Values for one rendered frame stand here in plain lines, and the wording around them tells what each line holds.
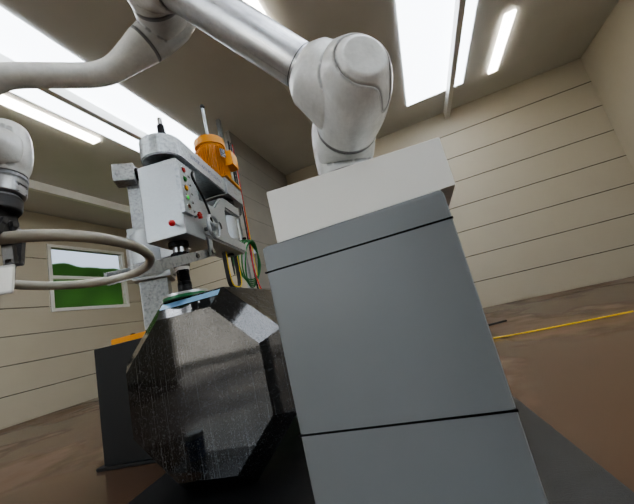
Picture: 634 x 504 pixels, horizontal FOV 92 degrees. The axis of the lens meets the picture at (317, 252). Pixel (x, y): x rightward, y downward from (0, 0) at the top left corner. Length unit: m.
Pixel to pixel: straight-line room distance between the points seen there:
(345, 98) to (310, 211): 0.23
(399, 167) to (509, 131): 6.75
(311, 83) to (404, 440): 0.71
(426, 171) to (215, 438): 1.30
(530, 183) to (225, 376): 6.48
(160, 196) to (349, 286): 1.32
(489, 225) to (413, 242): 6.17
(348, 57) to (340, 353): 0.56
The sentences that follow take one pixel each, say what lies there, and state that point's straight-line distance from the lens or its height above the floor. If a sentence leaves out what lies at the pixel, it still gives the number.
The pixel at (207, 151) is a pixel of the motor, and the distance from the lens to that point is 2.57.
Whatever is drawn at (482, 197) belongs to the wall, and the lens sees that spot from 6.87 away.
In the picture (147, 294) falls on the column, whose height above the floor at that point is 1.05.
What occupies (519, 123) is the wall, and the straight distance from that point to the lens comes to 7.48.
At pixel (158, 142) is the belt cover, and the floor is 1.66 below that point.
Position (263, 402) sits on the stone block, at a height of 0.34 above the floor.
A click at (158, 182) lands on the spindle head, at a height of 1.45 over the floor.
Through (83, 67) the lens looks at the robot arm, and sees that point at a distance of 1.09.
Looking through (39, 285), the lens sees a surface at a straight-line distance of 1.42.
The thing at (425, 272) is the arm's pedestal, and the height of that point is 0.65.
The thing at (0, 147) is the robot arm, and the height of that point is 1.17.
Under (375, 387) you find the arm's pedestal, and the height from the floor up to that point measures 0.47.
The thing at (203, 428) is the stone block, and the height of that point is 0.28.
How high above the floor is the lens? 0.63
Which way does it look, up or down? 11 degrees up
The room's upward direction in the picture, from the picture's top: 14 degrees counter-clockwise
